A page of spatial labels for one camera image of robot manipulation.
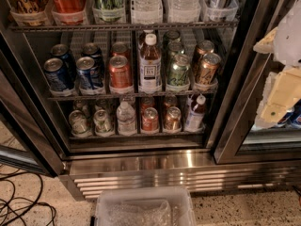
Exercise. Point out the green can front middle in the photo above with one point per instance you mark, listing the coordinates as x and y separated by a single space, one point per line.
177 76

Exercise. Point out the copper can bottom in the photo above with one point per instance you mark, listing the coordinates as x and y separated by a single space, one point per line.
172 122

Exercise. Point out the clear plastic bin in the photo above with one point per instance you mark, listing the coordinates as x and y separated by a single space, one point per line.
158 206

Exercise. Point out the top wire shelf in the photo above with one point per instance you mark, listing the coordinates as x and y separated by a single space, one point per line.
119 27

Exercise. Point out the orange-red can back middle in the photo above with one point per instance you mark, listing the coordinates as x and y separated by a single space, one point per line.
120 49

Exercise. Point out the green can behind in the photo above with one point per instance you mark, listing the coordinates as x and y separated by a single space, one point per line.
174 48

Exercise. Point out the clear water bottle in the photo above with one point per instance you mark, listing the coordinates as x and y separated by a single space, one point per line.
182 11
146 11

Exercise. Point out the small water bottle bottom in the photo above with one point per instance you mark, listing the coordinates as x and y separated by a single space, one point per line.
126 119

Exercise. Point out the clear water bottle left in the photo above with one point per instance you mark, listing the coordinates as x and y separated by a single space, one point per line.
146 11

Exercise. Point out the orange-red can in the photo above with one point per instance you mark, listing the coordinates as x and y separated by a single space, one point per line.
120 49
120 71

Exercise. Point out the orange can bottom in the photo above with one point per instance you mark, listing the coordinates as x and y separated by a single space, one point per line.
150 120

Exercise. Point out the clear water bottle right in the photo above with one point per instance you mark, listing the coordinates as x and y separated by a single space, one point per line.
182 11

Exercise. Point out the silver can top shelf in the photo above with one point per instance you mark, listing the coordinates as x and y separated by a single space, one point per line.
218 10

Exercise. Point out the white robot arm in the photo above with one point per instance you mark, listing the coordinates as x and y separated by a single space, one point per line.
293 20

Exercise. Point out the red cola can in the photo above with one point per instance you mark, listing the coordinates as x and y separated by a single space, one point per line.
69 11

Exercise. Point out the blue can front left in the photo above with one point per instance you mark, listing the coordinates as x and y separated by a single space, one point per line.
58 77

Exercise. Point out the orange-red can front middle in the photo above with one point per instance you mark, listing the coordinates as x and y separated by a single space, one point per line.
120 71

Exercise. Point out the wire shelf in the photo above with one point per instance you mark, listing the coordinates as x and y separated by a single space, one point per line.
137 94
119 27

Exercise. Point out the tea bottle white cap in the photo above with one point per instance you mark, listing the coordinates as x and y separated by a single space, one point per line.
150 65

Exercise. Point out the cream foam padded gripper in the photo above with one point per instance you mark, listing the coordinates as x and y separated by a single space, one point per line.
291 38

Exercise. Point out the open left fridge door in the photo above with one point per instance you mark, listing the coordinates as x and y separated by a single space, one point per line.
22 119

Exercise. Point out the copper can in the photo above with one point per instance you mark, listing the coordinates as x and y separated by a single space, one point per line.
202 47
207 68
172 122

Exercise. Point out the silver can bottom left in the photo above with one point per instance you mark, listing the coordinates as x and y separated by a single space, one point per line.
79 124

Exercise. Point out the copper can front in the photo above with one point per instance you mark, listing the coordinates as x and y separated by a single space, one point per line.
207 68

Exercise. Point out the middle wire shelf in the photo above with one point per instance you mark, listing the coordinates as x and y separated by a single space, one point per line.
137 94

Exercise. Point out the blue can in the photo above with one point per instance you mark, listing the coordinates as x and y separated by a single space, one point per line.
90 77
58 77
63 52
91 49

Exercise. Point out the right fridge glass door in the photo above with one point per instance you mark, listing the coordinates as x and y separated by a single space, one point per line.
261 83

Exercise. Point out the steel fridge base grille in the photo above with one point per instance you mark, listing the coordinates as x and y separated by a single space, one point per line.
87 177

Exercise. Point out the copper can back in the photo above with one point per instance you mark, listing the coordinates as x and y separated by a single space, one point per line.
202 47

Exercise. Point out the blue can back left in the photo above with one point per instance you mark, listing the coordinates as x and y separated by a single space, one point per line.
63 52

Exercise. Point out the blue pepsi can right fridge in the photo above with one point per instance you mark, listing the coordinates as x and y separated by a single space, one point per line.
285 118

